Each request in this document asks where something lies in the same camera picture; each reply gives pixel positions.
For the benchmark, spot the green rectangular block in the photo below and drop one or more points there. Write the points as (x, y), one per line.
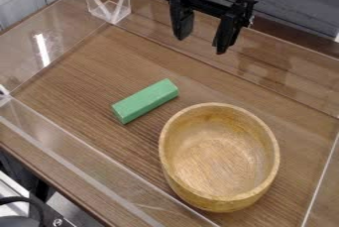
(145, 100)

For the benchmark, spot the brown wooden bowl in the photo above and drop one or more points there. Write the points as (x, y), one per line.
(219, 156)

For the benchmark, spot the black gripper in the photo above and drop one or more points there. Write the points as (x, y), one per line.
(230, 10)

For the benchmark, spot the clear acrylic corner bracket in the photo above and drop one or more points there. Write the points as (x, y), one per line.
(113, 12)

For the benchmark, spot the black metal bracket with bolt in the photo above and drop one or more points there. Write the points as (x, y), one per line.
(54, 219)

